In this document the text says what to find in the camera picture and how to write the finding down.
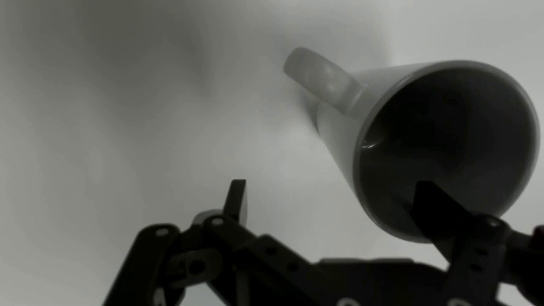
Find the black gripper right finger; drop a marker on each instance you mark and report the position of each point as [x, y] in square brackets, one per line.
[476, 256]

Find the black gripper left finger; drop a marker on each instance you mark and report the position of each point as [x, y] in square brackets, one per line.
[170, 266]

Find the white mug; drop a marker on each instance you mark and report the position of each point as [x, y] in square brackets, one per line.
[340, 137]

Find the white table cover sheet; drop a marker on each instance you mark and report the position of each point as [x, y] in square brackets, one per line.
[112, 113]

